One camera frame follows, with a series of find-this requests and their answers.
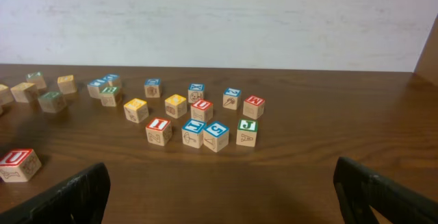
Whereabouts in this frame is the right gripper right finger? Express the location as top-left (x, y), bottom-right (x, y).
top-left (333, 157), bottom-right (437, 223)

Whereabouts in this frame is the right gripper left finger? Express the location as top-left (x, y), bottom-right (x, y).
top-left (1, 162), bottom-right (111, 223)

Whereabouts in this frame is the red u block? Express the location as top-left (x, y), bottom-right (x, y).
top-left (0, 149), bottom-right (42, 183)
top-left (191, 99), bottom-right (214, 123)

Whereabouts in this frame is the red I block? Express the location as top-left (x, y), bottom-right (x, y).
top-left (145, 118), bottom-right (172, 147)

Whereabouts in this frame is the green R block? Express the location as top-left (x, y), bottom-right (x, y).
top-left (38, 91), bottom-right (67, 113)

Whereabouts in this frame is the yellow block centre right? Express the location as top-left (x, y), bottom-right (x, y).
top-left (123, 98), bottom-right (149, 123)

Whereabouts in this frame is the green B block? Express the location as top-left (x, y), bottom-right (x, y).
top-left (99, 86), bottom-right (122, 107)

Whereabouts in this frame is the blue block beside B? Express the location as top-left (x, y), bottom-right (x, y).
top-left (87, 79), bottom-right (109, 99)

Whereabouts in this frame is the yellow block top centre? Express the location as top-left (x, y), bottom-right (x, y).
top-left (57, 75), bottom-right (77, 95)

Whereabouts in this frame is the yellow block beside Z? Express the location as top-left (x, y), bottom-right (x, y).
top-left (10, 82), bottom-right (38, 103)

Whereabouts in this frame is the green J block right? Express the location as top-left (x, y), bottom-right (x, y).
top-left (236, 119), bottom-right (258, 147)

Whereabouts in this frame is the blue D block upper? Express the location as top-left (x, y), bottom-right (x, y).
top-left (102, 74), bottom-right (122, 87)

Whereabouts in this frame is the blue d block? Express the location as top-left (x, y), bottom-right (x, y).
top-left (102, 74), bottom-right (122, 87)
top-left (144, 78), bottom-right (162, 98)

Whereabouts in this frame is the yellow block left of centre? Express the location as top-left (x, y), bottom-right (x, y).
top-left (0, 84), bottom-right (14, 106)

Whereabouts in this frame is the blue T block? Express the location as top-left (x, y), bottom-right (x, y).
top-left (181, 119), bottom-right (206, 149)

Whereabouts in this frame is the green Z block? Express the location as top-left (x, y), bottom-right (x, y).
top-left (26, 71), bottom-right (47, 90)

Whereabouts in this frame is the red M block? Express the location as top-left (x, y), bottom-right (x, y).
top-left (243, 95), bottom-right (266, 120)

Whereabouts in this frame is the blue D block right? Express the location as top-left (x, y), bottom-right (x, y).
top-left (144, 78), bottom-right (162, 98)

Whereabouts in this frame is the blue S block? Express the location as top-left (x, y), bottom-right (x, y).
top-left (203, 121), bottom-right (229, 153)

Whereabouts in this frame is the blue Z block right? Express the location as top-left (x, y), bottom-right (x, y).
top-left (222, 88), bottom-right (242, 110)

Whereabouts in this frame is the blue X block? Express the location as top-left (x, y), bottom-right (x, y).
top-left (188, 83), bottom-right (205, 103)

